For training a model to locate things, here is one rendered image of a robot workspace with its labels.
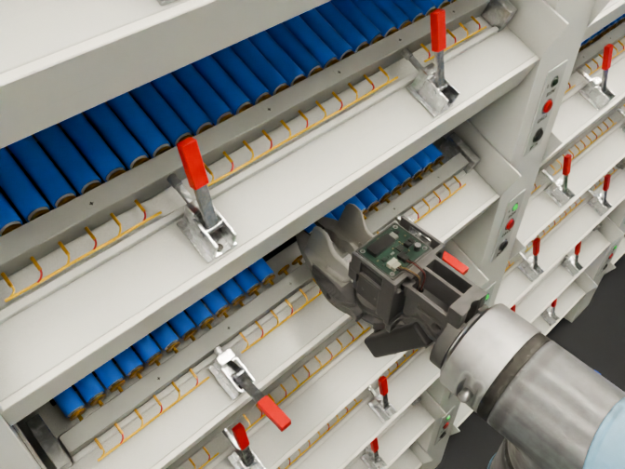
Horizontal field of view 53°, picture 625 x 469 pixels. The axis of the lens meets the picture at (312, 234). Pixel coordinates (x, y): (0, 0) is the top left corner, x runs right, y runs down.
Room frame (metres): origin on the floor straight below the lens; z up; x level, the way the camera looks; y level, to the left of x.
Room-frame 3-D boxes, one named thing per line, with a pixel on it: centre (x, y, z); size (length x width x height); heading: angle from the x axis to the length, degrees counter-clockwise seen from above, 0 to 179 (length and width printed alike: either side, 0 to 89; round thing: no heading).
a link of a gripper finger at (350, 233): (0.46, -0.04, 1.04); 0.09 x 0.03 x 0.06; 39
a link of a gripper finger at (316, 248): (0.43, -0.01, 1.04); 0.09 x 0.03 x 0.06; 48
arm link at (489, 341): (0.31, -0.15, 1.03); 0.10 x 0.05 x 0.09; 134
